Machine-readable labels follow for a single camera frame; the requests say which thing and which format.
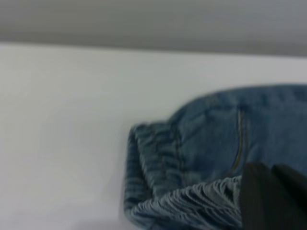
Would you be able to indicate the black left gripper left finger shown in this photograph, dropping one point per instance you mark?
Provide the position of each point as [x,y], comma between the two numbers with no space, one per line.
[268,203]

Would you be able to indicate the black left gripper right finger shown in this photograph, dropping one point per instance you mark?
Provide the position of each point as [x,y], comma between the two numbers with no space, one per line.
[296,178]

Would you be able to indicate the blue denim shorts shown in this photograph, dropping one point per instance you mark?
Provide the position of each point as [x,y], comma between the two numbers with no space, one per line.
[204,143]

